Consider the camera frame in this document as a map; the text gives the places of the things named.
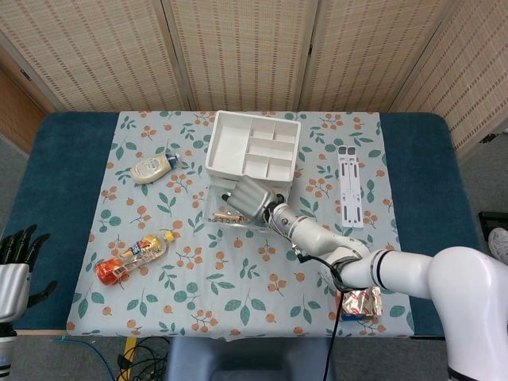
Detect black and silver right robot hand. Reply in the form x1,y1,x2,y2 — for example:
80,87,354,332
221,174,286,224

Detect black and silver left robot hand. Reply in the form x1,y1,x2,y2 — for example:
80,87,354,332
0,224,59,325

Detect long striped snack bar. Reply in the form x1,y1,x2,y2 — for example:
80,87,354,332
212,212,246,225

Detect white drawer organizer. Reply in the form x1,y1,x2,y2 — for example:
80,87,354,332
204,110,302,195

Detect floral patterned tablecloth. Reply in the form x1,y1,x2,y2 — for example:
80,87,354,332
65,110,416,341

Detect white folding laptop stand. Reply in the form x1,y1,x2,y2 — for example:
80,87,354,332
337,145,366,229

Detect mayonnaise squeeze bottle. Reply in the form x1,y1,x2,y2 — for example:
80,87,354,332
129,152,182,186

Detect orange drink plastic bottle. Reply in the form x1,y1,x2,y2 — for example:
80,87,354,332
94,231,176,287

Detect woven bamboo folding screen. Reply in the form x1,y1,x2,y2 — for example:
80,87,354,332
0,0,508,160

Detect silver foil snack packet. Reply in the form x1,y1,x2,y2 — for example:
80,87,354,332
340,286,384,318

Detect blue padded chair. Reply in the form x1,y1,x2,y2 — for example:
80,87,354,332
164,336,337,381

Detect wooden door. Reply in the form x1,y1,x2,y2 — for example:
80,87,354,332
0,49,56,158

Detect white sneaker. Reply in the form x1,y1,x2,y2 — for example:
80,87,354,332
487,227,508,279

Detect blue floor cable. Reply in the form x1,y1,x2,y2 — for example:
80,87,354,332
55,335,120,381

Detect black floor cables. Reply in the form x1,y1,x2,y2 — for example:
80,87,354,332
117,337,171,381

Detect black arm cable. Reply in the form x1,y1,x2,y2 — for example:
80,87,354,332
295,245,348,381

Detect black box frame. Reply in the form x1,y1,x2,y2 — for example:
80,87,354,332
477,211,508,239

